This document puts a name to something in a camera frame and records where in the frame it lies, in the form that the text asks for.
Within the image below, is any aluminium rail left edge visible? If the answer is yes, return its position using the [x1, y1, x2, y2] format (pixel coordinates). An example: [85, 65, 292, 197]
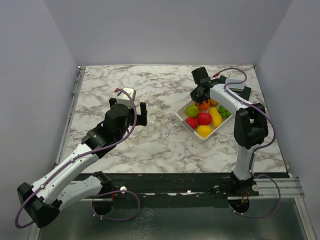
[54, 66, 87, 165]

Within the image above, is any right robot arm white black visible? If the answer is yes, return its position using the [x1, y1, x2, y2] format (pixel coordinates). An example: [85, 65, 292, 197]
[190, 67, 269, 196]

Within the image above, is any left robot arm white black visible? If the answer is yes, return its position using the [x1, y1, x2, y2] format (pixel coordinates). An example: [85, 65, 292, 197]
[17, 98, 148, 228]

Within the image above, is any yellow toy mango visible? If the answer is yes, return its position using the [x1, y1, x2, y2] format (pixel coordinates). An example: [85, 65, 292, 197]
[208, 107, 223, 128]

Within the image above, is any white perforated plastic basket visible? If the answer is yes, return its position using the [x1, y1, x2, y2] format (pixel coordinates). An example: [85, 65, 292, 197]
[175, 99, 232, 143]

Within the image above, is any orange toy fruit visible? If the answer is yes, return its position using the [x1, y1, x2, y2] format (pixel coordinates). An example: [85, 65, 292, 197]
[195, 101, 210, 112]

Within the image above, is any aluminium rail frame front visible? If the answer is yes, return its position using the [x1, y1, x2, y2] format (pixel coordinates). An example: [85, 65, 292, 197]
[29, 173, 317, 240]

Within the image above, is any clear zip top bag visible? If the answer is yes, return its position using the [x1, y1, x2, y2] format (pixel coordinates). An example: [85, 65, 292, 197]
[126, 91, 168, 148]

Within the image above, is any dark green toy melon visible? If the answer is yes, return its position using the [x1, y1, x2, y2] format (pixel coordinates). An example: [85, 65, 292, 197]
[218, 105, 232, 119]

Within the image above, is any light green toy apple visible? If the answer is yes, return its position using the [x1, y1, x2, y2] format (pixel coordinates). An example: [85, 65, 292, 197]
[185, 105, 200, 118]

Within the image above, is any orange yellow toy potato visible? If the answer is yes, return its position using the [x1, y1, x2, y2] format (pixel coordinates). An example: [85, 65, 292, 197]
[208, 99, 219, 107]

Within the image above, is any black foam block right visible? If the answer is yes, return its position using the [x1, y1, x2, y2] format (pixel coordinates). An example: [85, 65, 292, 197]
[233, 86, 252, 101]

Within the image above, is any yellow toy lemon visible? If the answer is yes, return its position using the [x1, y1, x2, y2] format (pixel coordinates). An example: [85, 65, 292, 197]
[196, 125, 213, 139]

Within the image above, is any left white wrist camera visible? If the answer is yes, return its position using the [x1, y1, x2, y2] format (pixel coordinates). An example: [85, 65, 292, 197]
[116, 87, 136, 109]

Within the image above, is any grey lidded plastic box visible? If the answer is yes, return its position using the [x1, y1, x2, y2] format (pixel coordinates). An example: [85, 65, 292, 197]
[225, 78, 245, 91]

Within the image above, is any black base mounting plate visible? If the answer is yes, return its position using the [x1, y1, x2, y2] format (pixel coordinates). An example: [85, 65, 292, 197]
[86, 173, 258, 209]

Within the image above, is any red toy apple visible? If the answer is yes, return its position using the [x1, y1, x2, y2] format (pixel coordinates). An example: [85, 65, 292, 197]
[196, 112, 212, 126]

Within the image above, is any small red toy fruit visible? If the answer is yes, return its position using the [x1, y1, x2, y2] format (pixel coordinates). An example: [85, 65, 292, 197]
[184, 117, 198, 129]

